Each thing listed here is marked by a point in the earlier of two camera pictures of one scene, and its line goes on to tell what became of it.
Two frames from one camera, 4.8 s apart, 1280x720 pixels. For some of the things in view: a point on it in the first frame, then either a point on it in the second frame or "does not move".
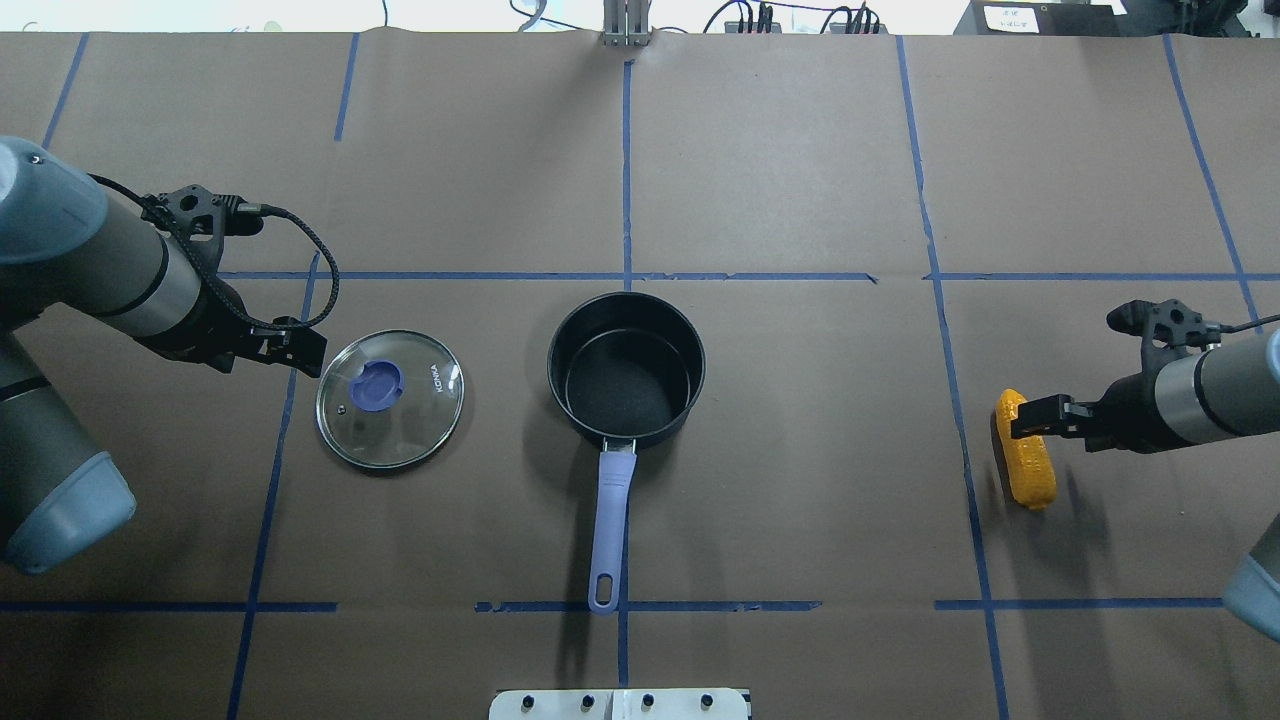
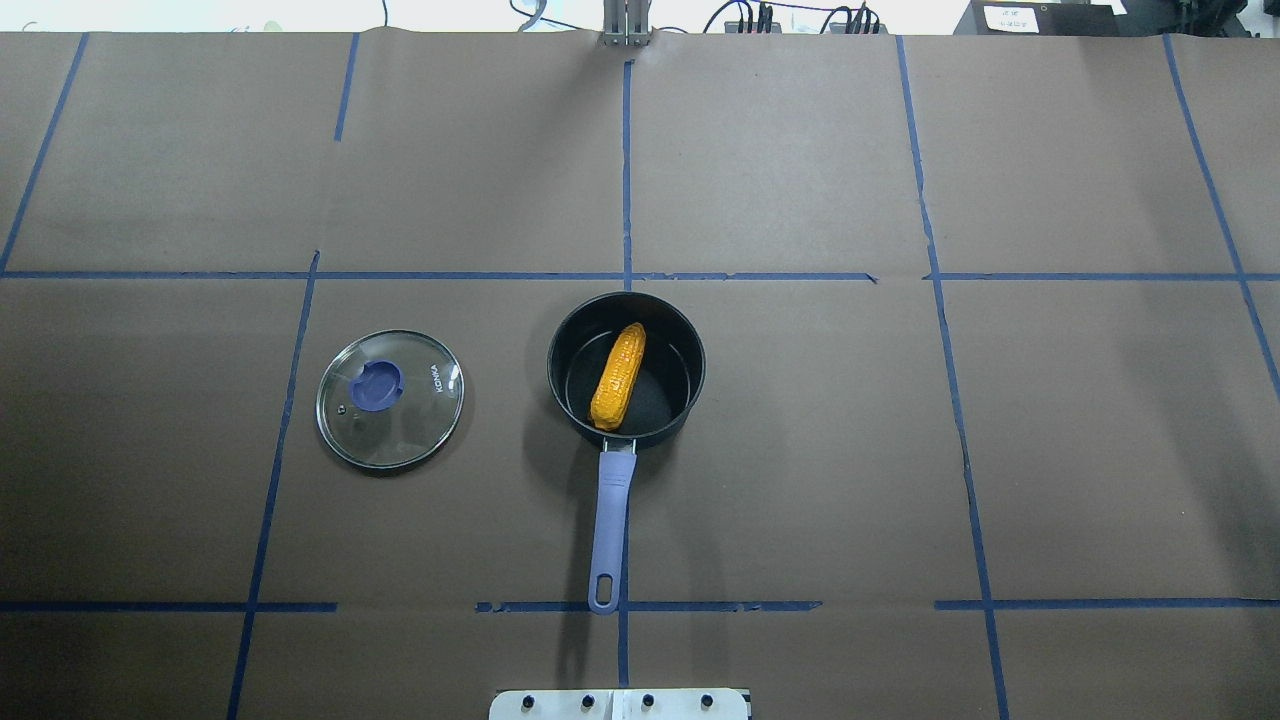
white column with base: (620, 704) does not move
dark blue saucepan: (625, 367) does not move
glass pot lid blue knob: (388, 398) does not move
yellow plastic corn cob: (1026, 461) -> (617, 379)
